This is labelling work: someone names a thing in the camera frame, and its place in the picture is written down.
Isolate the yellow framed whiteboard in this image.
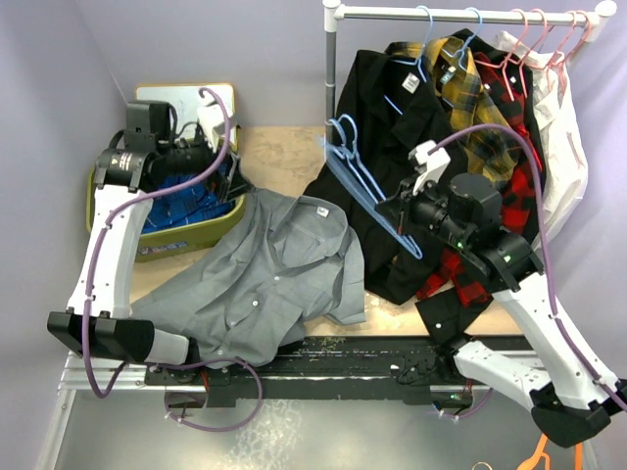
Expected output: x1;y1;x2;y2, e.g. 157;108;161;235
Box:
134;83;217;140

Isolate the grey metal clothes rack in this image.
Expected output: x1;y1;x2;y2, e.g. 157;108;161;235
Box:
321;0;618;163

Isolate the pink hanger under red shirt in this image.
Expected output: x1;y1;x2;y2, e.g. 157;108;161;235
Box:
473;8;532;102

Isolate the black shirt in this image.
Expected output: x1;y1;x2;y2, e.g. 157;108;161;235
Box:
305;50;453;305

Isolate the red plaid shirt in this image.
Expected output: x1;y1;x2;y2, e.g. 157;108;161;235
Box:
416;52;545;310

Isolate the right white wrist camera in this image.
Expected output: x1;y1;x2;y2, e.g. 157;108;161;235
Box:
409;140;451;196

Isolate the blue hanger under yellow shirt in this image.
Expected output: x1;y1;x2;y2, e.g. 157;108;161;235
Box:
439;7;484;90

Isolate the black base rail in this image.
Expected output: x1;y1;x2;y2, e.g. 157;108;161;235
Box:
145;336;473;410

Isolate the blue plaid shirt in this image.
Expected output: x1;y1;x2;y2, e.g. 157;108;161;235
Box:
142;181;235;234

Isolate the green plastic bin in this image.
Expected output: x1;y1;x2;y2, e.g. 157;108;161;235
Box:
86;146;245;262

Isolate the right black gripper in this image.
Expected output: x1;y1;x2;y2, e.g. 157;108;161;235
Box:
375;172;470;249

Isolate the white shirt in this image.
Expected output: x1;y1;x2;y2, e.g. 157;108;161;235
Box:
495;31;589;242

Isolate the pink hanger under white shirt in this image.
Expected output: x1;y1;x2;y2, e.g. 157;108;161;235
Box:
534;9;590;91

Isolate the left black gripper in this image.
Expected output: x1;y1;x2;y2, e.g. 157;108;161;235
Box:
159;127;255;201

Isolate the blue hanger under black shirt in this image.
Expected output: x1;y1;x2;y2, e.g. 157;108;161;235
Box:
396;5;434;93

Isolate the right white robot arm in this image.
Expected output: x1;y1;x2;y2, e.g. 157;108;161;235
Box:
375;173;626;447

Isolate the orange hanger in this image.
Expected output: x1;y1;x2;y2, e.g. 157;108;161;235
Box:
517;434;585;470

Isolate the yellow plaid shirt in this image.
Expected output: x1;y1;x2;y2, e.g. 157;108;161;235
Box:
386;36;521;189

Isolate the grey button shirt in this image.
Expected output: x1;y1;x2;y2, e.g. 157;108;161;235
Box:
131;189;365;366

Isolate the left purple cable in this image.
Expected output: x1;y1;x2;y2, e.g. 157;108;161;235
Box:
80;87;265;433

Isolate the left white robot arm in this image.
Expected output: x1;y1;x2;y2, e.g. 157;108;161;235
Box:
48;185;366;384

